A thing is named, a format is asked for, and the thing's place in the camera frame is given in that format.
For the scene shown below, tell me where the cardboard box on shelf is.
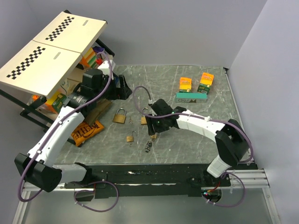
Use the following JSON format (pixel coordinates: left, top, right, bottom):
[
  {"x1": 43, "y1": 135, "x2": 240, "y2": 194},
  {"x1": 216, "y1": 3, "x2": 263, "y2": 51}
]
[{"x1": 58, "y1": 79, "x2": 79, "y2": 96}]

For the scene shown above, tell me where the black frame wooden shelf rack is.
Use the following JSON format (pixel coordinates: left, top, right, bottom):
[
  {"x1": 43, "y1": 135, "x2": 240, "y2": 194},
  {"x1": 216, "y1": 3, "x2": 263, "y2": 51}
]
[{"x1": 0, "y1": 9, "x2": 115, "y2": 145}]

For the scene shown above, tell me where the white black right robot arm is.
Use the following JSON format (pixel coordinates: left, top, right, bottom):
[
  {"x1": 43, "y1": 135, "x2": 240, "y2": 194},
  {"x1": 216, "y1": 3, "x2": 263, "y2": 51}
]
[{"x1": 146, "y1": 99, "x2": 251, "y2": 186}]

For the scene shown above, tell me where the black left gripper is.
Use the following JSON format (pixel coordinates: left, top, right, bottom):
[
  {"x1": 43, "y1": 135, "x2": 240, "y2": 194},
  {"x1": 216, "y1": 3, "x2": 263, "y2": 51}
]
[{"x1": 94, "y1": 74, "x2": 132, "y2": 101}]

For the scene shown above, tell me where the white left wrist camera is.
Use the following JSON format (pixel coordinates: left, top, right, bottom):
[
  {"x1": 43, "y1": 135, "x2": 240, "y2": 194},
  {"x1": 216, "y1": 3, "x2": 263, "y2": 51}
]
[{"x1": 97, "y1": 60, "x2": 116, "y2": 75}]

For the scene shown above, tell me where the checkerboard calibration board upper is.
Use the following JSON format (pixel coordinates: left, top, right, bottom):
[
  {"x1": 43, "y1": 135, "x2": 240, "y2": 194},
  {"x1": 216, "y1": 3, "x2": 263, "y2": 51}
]
[{"x1": 33, "y1": 12, "x2": 107, "y2": 55}]

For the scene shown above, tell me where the green orange box on shelf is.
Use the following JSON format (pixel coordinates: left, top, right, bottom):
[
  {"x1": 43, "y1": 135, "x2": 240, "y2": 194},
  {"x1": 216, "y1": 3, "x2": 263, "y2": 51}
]
[{"x1": 45, "y1": 92, "x2": 66, "y2": 113}]

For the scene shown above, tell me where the orange yellow box left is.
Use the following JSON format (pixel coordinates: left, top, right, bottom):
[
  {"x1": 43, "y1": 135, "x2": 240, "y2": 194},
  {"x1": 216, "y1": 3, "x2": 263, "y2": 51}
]
[{"x1": 179, "y1": 77, "x2": 192, "y2": 92}]

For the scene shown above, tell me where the teal oreo box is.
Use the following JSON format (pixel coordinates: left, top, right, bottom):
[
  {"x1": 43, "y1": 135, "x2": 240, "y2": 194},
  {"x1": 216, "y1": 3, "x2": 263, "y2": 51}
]
[{"x1": 175, "y1": 92, "x2": 207, "y2": 103}]

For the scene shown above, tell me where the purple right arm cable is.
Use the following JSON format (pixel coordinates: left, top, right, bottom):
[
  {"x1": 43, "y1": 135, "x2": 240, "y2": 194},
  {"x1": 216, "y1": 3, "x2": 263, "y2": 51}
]
[{"x1": 132, "y1": 85, "x2": 254, "y2": 208}]

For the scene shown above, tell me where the purple white small box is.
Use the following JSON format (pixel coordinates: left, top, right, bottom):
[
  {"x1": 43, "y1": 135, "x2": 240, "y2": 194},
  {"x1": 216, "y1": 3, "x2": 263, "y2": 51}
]
[{"x1": 93, "y1": 46, "x2": 105, "y2": 54}]

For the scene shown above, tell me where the small brass padlock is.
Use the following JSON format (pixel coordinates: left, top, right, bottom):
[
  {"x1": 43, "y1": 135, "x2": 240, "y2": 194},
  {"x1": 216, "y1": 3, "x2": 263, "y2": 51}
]
[
  {"x1": 126, "y1": 131, "x2": 137, "y2": 143},
  {"x1": 150, "y1": 134, "x2": 157, "y2": 140}
]

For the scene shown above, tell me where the orange yellow box right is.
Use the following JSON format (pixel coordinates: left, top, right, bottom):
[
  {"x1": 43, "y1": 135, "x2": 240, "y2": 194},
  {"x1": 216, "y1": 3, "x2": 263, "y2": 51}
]
[{"x1": 197, "y1": 72, "x2": 214, "y2": 94}]

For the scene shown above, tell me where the checkerboard calibration board lower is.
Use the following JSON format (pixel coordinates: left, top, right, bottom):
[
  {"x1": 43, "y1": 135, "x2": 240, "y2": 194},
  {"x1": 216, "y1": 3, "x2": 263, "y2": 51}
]
[{"x1": 0, "y1": 41, "x2": 82, "y2": 98}]

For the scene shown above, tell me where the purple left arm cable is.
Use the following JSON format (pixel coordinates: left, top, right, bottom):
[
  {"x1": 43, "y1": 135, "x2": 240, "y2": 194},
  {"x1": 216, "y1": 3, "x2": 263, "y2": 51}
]
[{"x1": 18, "y1": 51, "x2": 120, "y2": 212}]

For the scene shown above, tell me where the checkerboard calibration board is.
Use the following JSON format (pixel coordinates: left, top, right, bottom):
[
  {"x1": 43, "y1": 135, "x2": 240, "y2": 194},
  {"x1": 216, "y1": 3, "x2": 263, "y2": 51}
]
[
  {"x1": 33, "y1": 12, "x2": 107, "y2": 55},
  {"x1": 0, "y1": 41, "x2": 82, "y2": 98}
]

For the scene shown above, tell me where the large brass padlock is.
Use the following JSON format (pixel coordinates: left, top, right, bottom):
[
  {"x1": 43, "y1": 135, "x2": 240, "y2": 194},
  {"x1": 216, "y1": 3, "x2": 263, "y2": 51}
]
[
  {"x1": 112, "y1": 108, "x2": 127, "y2": 124},
  {"x1": 141, "y1": 107, "x2": 149, "y2": 125}
]

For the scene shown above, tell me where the orange snack bag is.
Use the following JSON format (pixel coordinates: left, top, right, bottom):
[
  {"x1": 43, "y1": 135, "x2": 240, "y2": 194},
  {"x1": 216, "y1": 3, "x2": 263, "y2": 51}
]
[{"x1": 71, "y1": 121, "x2": 105, "y2": 147}]

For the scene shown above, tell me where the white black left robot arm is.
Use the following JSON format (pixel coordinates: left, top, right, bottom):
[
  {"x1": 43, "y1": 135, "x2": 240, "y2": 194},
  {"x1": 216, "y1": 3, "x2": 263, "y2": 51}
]
[{"x1": 14, "y1": 69, "x2": 132, "y2": 195}]

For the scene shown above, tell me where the orange yellow box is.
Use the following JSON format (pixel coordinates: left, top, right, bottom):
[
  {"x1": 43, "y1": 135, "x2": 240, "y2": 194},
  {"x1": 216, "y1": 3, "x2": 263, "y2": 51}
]
[
  {"x1": 197, "y1": 72, "x2": 214, "y2": 94},
  {"x1": 179, "y1": 77, "x2": 192, "y2": 92}
]

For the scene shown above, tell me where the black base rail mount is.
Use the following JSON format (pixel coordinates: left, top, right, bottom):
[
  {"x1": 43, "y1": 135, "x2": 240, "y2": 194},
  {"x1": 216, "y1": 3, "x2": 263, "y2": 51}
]
[{"x1": 65, "y1": 164, "x2": 231, "y2": 199}]

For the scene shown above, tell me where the black key bunch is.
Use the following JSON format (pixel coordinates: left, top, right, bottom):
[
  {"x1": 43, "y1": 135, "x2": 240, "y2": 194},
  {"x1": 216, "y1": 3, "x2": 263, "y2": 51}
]
[{"x1": 145, "y1": 140, "x2": 153, "y2": 153}]

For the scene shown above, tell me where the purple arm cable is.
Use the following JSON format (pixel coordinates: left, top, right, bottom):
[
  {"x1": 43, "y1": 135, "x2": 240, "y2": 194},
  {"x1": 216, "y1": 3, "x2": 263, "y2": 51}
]
[
  {"x1": 18, "y1": 51, "x2": 120, "y2": 212},
  {"x1": 132, "y1": 85, "x2": 254, "y2": 208}
]

